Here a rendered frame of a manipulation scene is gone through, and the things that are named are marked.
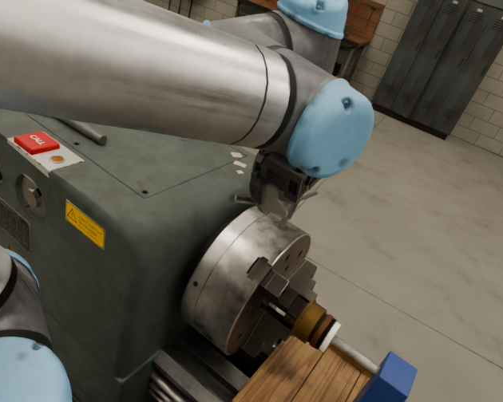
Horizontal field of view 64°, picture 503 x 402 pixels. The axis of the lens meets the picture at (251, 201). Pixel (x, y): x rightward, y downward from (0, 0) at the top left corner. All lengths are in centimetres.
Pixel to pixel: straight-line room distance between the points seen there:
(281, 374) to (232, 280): 35
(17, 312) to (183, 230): 35
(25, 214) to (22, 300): 48
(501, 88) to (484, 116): 45
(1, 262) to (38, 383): 14
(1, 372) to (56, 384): 5
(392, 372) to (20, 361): 65
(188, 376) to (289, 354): 26
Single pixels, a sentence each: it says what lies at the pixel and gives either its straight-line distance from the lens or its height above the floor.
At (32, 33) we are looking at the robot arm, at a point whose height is 164.
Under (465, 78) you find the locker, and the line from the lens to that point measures 674.
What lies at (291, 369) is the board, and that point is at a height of 88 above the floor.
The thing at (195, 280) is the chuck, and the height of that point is 113.
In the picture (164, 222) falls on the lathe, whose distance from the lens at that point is 74.
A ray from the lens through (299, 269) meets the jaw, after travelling 96.
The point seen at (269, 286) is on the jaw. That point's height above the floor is 118.
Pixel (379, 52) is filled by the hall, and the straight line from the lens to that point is 736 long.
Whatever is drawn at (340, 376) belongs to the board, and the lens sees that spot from 111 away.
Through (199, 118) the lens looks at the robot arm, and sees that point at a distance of 25.
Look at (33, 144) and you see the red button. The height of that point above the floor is 127.
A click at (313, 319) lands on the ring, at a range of 86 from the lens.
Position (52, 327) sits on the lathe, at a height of 82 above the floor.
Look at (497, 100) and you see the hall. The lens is 732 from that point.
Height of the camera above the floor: 170
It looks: 32 degrees down
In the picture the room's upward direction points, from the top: 19 degrees clockwise
